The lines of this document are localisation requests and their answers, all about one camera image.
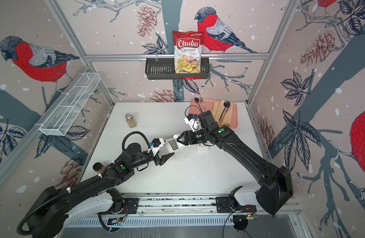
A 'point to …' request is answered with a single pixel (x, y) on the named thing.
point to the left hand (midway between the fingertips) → (171, 145)
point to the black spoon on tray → (197, 99)
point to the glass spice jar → (130, 120)
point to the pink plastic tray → (197, 105)
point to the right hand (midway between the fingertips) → (182, 138)
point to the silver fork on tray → (201, 100)
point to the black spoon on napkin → (226, 104)
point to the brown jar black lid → (98, 167)
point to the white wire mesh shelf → (59, 120)
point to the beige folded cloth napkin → (218, 107)
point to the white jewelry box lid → (203, 148)
